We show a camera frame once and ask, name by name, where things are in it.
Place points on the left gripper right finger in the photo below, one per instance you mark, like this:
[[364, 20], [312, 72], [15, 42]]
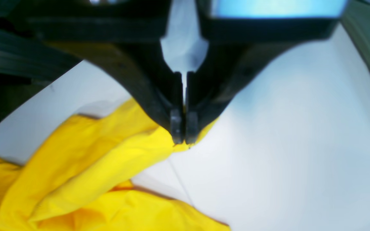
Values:
[[244, 37]]

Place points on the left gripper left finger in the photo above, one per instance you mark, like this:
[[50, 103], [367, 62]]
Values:
[[43, 39]]

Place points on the orange t-shirt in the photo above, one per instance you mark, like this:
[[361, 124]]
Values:
[[80, 179]]

